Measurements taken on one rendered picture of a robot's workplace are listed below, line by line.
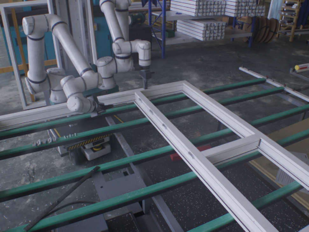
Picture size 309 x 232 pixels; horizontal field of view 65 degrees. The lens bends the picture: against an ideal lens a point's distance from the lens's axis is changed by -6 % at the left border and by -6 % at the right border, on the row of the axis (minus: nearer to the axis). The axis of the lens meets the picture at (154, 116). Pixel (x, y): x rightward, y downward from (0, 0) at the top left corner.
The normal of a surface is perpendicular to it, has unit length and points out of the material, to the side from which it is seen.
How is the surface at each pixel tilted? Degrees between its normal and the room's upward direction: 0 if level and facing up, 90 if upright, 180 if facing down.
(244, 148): 90
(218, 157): 90
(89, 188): 0
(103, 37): 90
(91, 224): 0
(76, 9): 90
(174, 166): 0
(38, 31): 121
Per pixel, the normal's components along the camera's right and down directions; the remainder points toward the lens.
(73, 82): 0.42, -0.40
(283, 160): -0.91, 0.21
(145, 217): 0.00, -0.87
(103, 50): 0.42, 0.45
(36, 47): 0.30, 0.83
